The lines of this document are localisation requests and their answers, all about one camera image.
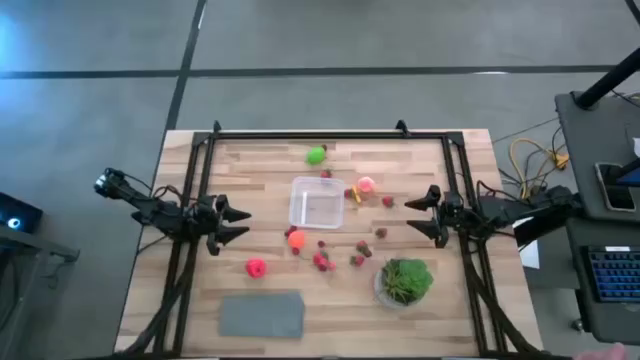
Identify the black pole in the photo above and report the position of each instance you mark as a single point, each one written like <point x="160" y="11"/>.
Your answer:
<point x="607" y="80"/>

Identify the white paper sheet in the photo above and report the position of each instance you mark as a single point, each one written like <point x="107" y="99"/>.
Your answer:
<point x="530" y="255"/>

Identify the black box with blue light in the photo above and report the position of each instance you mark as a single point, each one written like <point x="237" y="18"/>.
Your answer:
<point x="20" y="215"/>

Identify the backlit black keyboard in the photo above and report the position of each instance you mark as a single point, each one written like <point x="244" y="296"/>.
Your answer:
<point x="617" y="275"/>

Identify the small yellow toy fruit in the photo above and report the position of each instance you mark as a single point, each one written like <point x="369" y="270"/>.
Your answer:
<point x="356" y="195"/>

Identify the black frame clamp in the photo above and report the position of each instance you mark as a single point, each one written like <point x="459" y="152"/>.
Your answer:
<point x="216" y="126"/>
<point x="401" y="127"/>

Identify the dark grey metal cart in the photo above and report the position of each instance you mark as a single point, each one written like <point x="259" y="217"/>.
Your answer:
<point x="30" y="245"/>

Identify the orange toy pumpkin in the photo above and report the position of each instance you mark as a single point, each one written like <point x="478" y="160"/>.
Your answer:
<point x="296" y="240"/>

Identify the green toy pear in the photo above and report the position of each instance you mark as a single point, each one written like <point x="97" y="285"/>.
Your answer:
<point x="315" y="156"/>

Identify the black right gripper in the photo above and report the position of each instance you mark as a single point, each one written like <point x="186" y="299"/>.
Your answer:
<point x="450" y="215"/>

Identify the grey folded cloth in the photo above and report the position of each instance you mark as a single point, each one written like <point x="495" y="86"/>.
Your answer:
<point x="260" y="315"/>

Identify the clear plastic tupperware container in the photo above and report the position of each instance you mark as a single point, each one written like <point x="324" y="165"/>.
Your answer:
<point x="317" y="202"/>

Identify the red toy tomato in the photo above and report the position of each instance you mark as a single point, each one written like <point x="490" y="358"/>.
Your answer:
<point x="256" y="268"/>

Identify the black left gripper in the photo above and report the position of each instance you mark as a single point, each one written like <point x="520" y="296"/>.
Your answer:
<point x="207" y="220"/>

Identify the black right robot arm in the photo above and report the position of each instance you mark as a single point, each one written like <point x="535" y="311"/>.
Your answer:
<point x="505" y="210"/>

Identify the black smartphone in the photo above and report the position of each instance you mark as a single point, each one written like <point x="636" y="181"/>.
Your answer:
<point x="612" y="190"/>

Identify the potted green succulent plant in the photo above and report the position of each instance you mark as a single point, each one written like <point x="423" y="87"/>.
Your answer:
<point x="405" y="280"/>

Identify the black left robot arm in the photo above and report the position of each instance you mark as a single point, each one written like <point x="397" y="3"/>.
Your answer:
<point x="150" y="210"/>

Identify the black aluminium table frame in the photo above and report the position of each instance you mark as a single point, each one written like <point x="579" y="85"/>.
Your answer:
<point x="325" y="135"/>

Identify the pink toy peach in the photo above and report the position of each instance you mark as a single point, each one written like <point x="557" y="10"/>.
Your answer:
<point x="366" y="185"/>

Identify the dark grey desk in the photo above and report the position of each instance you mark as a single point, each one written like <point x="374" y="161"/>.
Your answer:
<point x="585" y="150"/>

